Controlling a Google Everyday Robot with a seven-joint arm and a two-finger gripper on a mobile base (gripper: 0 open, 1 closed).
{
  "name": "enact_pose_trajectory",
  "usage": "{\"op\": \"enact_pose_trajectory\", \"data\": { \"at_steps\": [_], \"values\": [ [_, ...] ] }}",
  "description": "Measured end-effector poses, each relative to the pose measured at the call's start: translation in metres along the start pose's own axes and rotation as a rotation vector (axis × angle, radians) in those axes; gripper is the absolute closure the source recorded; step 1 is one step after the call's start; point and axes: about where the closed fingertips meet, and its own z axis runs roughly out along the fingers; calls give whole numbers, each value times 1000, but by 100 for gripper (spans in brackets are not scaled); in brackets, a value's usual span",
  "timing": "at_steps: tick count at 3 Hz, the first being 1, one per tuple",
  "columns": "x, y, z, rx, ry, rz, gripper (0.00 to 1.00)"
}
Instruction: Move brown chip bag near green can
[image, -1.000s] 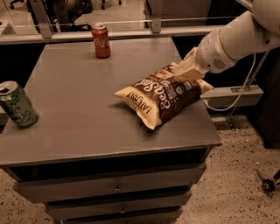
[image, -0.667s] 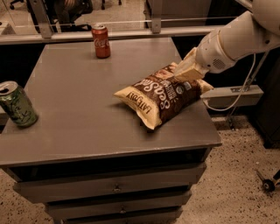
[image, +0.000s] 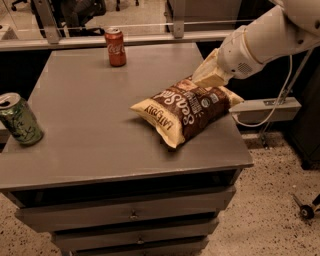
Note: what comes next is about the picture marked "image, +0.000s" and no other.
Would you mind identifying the black caster wheel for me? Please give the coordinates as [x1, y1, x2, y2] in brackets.
[292, 194, 320, 219]

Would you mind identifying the red cola can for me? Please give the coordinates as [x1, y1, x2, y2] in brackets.
[105, 28, 126, 67]

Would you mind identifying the brown chip bag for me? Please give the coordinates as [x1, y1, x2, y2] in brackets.
[130, 76, 244, 148]

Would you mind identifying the green soda can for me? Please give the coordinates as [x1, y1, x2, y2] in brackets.
[0, 93, 44, 145]

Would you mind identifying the grey metal railing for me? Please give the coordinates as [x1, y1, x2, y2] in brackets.
[1, 0, 239, 51]

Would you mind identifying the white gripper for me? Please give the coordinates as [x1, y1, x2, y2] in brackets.
[192, 26, 264, 88]

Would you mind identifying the black office chair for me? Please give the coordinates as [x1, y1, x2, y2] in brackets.
[29, 0, 108, 38]

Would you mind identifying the grey floor base plate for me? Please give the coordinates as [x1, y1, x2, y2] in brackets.
[229, 97, 301, 124]

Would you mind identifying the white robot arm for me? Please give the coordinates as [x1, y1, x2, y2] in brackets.
[192, 0, 320, 87]

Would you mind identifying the grey drawer cabinet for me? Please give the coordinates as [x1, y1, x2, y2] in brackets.
[0, 43, 253, 256]

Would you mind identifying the white cable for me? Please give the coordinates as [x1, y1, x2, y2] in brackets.
[231, 55, 294, 129]

